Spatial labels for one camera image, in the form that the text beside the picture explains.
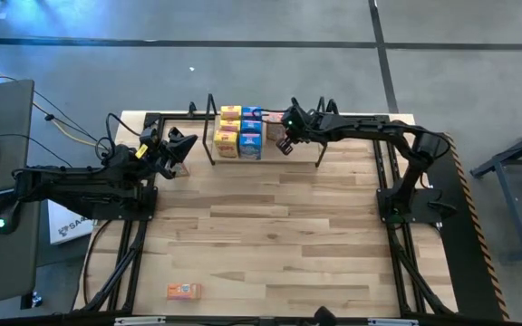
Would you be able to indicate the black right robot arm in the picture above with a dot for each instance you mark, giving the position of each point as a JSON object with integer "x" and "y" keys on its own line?
{"x": 370, "y": 129}

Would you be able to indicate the desk caster wheel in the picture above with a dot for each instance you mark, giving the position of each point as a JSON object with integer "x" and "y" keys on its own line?
{"x": 34, "y": 300}

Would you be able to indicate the yellow Pops cereal box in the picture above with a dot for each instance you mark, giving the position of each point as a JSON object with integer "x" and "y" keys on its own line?
{"x": 230, "y": 112}
{"x": 226, "y": 144}
{"x": 229, "y": 125}

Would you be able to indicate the wooden shelf with black frame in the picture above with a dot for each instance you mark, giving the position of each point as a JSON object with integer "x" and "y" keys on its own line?
{"x": 288, "y": 154}

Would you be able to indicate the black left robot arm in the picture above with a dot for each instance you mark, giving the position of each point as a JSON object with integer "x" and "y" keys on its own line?
{"x": 75, "y": 185}

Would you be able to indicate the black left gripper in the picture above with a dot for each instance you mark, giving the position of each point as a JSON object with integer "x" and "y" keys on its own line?
{"x": 154, "y": 151}

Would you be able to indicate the blue Rice Krispies cereal box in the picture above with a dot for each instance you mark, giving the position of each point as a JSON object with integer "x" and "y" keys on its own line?
{"x": 251, "y": 126}
{"x": 250, "y": 146}
{"x": 252, "y": 113}

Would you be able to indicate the silver metal bracket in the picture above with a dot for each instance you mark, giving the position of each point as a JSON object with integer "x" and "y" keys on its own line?
{"x": 138, "y": 321}
{"x": 392, "y": 322}

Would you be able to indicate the white cardboard box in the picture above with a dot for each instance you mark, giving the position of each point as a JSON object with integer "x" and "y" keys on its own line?
{"x": 66, "y": 228}

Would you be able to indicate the black computer mouse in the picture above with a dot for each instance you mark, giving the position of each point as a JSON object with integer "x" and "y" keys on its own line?
{"x": 3, "y": 222}

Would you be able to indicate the dark metal table frame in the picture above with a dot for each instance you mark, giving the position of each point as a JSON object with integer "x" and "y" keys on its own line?
{"x": 508, "y": 213}

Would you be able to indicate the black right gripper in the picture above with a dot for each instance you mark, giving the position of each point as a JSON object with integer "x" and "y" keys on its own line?
{"x": 304, "y": 127}

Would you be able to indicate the black rounded object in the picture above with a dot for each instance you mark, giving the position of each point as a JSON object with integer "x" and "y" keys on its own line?
{"x": 325, "y": 317}

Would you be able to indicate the black hazard-striped floor mat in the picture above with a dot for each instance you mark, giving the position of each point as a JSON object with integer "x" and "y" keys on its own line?
{"x": 462, "y": 271}

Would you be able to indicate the black metal table frame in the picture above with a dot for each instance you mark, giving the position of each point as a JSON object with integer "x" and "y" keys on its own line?
{"x": 151, "y": 118}

